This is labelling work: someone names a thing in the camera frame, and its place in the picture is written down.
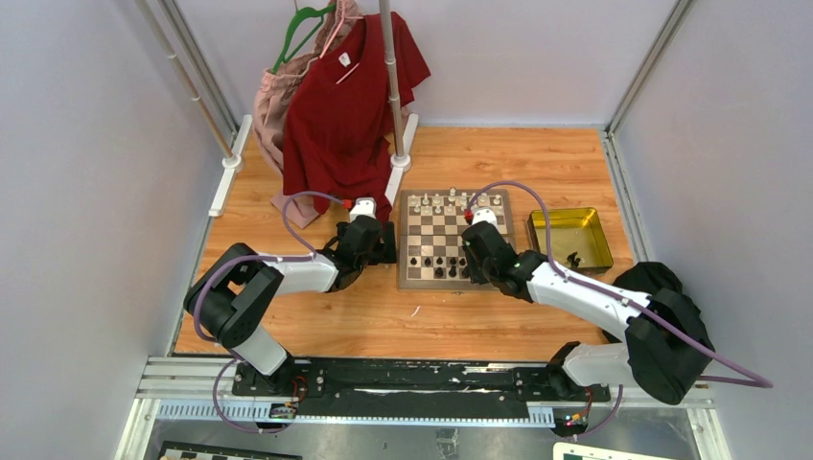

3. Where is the white chess piece row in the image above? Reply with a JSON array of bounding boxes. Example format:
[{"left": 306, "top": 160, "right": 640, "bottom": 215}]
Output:
[{"left": 401, "top": 188, "right": 511, "bottom": 218}]

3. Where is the black cloth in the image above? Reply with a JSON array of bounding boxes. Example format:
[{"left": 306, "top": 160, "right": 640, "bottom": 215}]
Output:
[{"left": 613, "top": 262, "right": 701, "bottom": 316}]

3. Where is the black mounting rail base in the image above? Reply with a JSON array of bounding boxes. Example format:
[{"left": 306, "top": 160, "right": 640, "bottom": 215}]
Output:
[{"left": 231, "top": 357, "right": 610, "bottom": 420}]

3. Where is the green clothes hanger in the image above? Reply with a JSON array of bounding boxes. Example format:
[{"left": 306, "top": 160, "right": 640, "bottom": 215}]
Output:
[{"left": 269, "top": 3, "right": 337, "bottom": 74}]

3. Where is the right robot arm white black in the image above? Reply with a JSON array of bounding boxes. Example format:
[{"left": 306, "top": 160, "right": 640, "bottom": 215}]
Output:
[{"left": 462, "top": 221, "right": 713, "bottom": 405}]

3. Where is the pink garment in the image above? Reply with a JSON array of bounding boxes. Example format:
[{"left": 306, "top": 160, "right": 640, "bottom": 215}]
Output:
[{"left": 252, "top": 0, "right": 363, "bottom": 230}]

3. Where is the gold metal tray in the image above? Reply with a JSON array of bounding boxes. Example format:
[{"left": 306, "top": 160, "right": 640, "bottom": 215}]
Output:
[{"left": 526, "top": 207, "right": 615, "bottom": 276}]

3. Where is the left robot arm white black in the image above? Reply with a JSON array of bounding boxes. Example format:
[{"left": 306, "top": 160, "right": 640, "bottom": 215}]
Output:
[{"left": 183, "top": 216, "right": 397, "bottom": 396}]

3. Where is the white clothes rack frame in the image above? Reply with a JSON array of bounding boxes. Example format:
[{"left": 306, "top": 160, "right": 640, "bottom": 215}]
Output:
[{"left": 135, "top": 0, "right": 419, "bottom": 218}]

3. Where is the wooden chess board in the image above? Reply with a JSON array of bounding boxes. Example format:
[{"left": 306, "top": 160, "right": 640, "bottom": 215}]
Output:
[{"left": 398, "top": 198, "right": 494, "bottom": 291}]

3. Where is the red t-shirt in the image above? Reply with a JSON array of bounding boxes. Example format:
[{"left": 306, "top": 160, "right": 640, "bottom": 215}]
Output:
[{"left": 282, "top": 14, "right": 393, "bottom": 222}]

